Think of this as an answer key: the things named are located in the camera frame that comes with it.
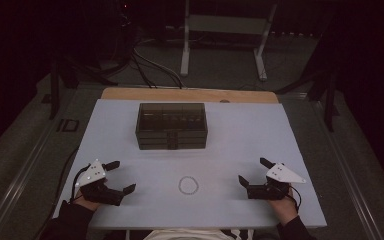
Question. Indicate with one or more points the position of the person's right hand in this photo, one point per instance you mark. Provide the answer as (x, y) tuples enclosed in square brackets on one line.
[(283, 210)]

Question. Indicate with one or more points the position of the person's white shirt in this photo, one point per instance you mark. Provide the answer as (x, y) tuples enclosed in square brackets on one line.
[(186, 236)]

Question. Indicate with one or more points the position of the pale blue table cover sheet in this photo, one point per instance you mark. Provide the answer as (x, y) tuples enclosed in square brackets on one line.
[(240, 140)]

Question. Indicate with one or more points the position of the dark equipment stack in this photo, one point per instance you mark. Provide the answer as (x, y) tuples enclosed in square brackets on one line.
[(120, 33)]

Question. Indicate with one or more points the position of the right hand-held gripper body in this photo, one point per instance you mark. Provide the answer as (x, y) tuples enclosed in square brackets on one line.
[(270, 191)]

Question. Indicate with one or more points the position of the white metal stand frame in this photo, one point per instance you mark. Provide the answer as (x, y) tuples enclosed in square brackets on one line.
[(185, 50)]

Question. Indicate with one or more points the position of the dark transparent drawer box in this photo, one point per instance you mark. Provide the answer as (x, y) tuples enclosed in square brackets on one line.
[(171, 126)]

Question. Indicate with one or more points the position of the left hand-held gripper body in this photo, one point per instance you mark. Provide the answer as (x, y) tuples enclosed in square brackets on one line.
[(95, 191)]

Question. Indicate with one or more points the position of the person's left hand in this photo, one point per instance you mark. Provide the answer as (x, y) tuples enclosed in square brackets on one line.
[(88, 204)]

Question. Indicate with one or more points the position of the black metal stand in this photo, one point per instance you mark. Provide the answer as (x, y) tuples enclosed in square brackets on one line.
[(54, 96), (329, 106)]

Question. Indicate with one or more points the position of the metal floor rail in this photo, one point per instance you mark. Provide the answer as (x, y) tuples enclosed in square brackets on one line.
[(349, 173), (23, 173)]

